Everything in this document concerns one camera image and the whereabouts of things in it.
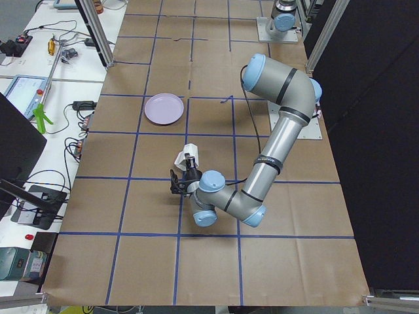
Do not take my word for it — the green-tipped reacher stick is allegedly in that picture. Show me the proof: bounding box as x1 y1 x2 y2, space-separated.
33 40 63 134

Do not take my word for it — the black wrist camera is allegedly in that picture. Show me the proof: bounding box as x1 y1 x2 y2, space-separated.
170 169 187 196

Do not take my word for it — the black power adapter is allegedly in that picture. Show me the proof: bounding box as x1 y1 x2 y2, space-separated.
72 101 97 111

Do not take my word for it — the green box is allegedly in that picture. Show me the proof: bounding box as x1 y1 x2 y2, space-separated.
1 247 47 281

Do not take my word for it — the yellow tool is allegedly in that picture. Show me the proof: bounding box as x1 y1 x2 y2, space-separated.
47 38 56 56

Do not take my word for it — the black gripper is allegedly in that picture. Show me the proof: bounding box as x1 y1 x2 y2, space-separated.
185 158 200 193

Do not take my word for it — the right aluminium frame post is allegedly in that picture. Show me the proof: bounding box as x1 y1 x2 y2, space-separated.
306 0 350 73

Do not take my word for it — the black monitor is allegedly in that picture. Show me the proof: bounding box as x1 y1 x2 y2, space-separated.
0 92 48 220

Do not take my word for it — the black monitor base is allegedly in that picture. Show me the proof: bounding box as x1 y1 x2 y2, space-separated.
11 185 67 230

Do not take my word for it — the aluminium frame post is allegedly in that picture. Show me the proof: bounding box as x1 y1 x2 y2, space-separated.
306 0 350 73
75 0 115 68

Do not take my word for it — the brown paper table cover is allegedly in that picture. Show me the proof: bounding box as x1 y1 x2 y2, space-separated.
43 1 368 306

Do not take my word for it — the blue teach pendant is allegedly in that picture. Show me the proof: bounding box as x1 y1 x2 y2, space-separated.
5 75 47 120

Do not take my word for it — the white cup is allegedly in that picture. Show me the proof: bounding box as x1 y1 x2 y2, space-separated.
174 143 199 171

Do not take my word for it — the lilac plate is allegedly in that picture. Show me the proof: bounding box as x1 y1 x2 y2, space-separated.
145 93 184 125

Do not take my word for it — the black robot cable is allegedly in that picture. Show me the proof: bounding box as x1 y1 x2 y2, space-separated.
225 64 263 187

